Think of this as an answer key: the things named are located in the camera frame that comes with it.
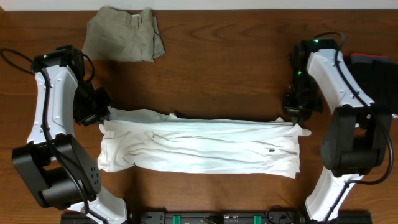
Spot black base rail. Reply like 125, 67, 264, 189
60, 210, 373, 224

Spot left black cable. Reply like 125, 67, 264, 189
0, 47, 109, 224

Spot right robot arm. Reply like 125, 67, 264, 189
282, 34, 394, 223

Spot folded khaki shorts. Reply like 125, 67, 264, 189
82, 6, 165, 62

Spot black cable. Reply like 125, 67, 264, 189
312, 31, 394, 224
0, 47, 109, 224

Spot black garment red trim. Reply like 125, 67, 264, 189
344, 52, 397, 118

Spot white t-shirt black print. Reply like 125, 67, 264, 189
98, 108, 311, 179

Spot right black cable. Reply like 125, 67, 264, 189
312, 31, 394, 224

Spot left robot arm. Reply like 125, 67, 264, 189
12, 45, 131, 223

